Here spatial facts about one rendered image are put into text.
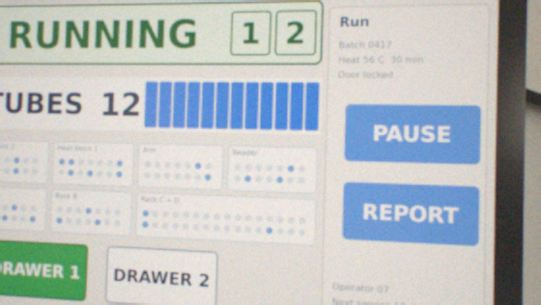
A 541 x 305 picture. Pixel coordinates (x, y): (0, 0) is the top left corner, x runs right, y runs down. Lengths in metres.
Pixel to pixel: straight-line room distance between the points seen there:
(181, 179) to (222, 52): 0.11
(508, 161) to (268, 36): 0.20
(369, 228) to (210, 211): 0.13
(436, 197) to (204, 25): 0.23
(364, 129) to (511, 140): 0.11
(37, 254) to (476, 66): 0.38
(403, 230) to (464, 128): 0.09
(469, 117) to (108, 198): 0.29
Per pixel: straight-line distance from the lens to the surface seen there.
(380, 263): 0.37
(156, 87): 0.40
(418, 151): 0.37
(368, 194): 0.37
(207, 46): 0.39
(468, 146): 0.38
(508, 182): 0.39
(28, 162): 0.45
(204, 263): 0.39
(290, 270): 0.37
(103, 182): 0.41
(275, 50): 0.38
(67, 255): 0.43
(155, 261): 0.40
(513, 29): 0.40
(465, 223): 0.38
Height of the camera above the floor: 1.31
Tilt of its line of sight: 38 degrees down
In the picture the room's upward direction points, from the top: 5 degrees counter-clockwise
